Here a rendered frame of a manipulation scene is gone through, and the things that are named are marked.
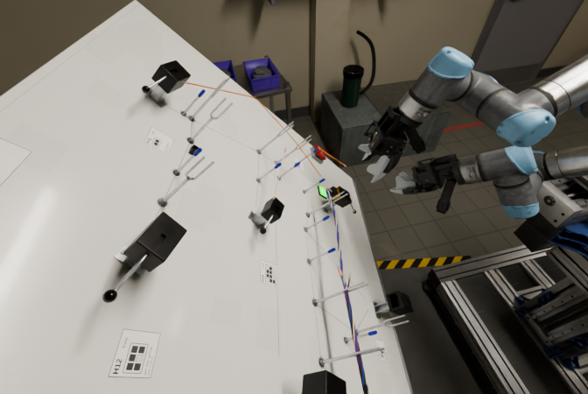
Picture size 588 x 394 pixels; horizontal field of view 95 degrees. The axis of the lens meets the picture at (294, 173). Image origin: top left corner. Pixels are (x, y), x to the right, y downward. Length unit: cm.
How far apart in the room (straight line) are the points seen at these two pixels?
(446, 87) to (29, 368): 75
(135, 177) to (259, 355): 37
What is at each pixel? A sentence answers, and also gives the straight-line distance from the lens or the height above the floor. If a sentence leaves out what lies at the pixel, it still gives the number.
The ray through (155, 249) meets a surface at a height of 151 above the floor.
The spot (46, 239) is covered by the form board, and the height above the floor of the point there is 153.
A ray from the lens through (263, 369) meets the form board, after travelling 56.
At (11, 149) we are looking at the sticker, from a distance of 51.
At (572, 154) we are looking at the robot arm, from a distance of 96.
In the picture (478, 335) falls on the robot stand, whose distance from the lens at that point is 186.
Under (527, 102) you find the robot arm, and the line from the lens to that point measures 68.
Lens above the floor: 181
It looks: 46 degrees down
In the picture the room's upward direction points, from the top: 3 degrees counter-clockwise
